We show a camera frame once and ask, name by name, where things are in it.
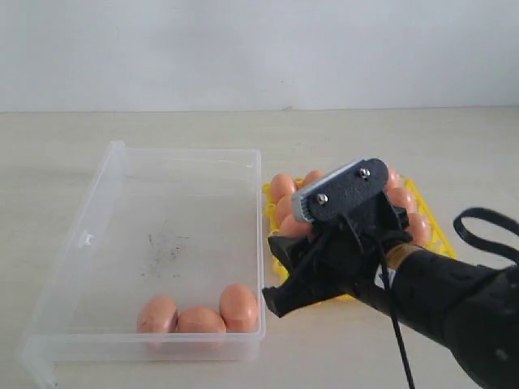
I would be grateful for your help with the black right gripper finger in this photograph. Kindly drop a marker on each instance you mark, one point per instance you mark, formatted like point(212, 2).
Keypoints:
point(293, 253)
point(312, 281)

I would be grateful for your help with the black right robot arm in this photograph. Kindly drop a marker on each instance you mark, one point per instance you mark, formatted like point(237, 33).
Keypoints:
point(471, 310)

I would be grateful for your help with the yellow plastic egg tray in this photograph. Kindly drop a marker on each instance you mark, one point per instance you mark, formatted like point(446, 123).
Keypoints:
point(437, 241)

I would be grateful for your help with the clear plastic container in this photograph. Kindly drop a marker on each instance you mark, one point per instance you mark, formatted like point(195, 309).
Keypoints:
point(181, 222)

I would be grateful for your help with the brown egg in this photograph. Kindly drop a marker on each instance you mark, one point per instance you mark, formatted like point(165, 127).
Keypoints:
point(311, 177)
point(289, 227)
point(402, 197)
point(419, 229)
point(283, 208)
point(281, 185)
point(159, 315)
point(393, 179)
point(239, 308)
point(200, 319)

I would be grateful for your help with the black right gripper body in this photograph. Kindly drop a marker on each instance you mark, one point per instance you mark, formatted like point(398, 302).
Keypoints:
point(363, 239)

